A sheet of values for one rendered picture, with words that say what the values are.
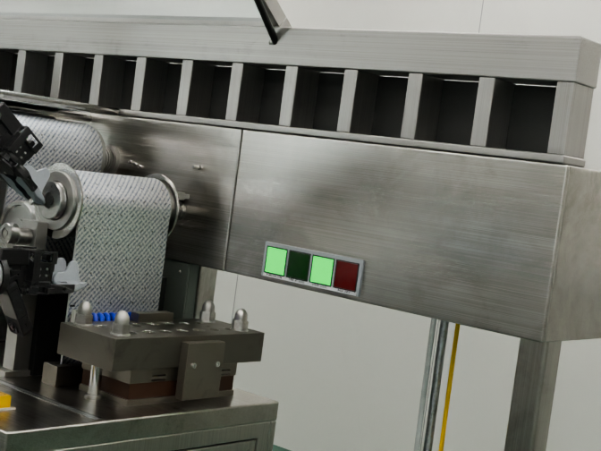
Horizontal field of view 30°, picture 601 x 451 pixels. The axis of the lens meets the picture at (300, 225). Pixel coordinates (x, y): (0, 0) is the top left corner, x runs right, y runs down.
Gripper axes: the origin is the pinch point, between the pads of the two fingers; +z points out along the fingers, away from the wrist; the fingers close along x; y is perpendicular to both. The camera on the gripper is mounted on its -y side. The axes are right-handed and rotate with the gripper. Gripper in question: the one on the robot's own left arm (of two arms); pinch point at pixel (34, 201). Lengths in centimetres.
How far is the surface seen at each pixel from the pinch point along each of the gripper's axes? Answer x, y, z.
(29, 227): 1.2, -3.7, 3.7
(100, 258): -8.3, -0.4, 14.6
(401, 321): 93, 134, 239
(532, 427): -85, 11, 58
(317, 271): -43, 18, 32
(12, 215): 12.7, -0.4, 6.0
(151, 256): -8.4, 8.6, 24.6
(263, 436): -34, -9, 55
